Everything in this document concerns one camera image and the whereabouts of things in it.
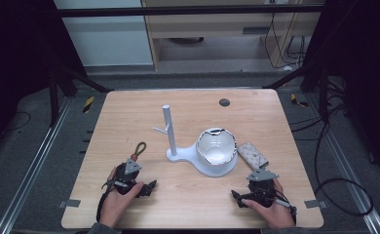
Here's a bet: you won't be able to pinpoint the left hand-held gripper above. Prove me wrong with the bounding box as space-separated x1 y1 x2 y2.
100 158 158 199

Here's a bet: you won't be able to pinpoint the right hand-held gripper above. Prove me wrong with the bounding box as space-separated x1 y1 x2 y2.
231 168 298 215

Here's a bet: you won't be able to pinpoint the olive cord keychain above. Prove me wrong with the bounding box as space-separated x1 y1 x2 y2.
130 141 148 163

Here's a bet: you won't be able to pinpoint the person's left hand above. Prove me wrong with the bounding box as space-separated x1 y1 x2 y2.
98 166 145 229

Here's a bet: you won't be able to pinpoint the person's right hand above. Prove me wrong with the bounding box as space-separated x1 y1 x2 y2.
241 178 297 230

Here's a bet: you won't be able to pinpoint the person's right sleeve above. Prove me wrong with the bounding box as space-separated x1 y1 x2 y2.
261 226 311 234

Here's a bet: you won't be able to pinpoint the person's sleeve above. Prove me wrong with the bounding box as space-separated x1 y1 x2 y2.
86 221 123 234
261 226 311 234

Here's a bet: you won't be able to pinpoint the person's left sleeve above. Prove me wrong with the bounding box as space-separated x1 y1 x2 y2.
86 221 123 234

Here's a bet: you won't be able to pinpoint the grey tape piece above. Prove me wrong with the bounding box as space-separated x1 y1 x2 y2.
303 198 328 210
57 198 82 210

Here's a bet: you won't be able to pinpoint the white bowl with silver rim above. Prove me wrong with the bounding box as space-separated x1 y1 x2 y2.
195 127 238 167

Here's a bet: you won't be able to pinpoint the yellow black tape strip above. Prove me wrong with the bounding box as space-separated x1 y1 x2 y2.
289 93 310 108
82 95 95 114

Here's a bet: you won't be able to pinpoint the black metal stand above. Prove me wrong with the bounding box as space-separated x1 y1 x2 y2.
262 59 333 126
46 61 114 129

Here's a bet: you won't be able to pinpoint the white cabinet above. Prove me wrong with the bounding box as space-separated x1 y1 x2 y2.
53 0 155 68

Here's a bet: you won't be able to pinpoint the black curtain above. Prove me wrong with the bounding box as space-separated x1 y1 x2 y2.
0 0 89 157
303 0 380 183

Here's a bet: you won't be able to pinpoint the wooden desk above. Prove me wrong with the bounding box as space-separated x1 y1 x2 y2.
140 0 323 71

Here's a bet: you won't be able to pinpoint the black gripper strap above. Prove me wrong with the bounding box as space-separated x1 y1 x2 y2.
95 187 114 223

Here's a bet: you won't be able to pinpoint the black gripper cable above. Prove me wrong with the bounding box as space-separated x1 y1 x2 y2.
275 189 298 226

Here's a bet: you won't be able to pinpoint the white stand with post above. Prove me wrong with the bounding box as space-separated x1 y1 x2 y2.
152 103 240 178

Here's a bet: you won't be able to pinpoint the thick black floor cable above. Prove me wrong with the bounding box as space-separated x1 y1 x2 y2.
314 120 375 217

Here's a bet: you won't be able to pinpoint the aluminium floor rail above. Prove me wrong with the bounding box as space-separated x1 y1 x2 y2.
0 97 74 234
303 92 380 234

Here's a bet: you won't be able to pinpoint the thin black floor cable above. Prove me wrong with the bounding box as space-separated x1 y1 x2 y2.
1 110 32 134

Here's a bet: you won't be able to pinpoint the black hanging cables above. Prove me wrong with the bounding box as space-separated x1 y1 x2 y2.
263 11 308 70

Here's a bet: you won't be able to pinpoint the black metal frame bar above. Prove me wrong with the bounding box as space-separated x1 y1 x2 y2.
48 3 327 19

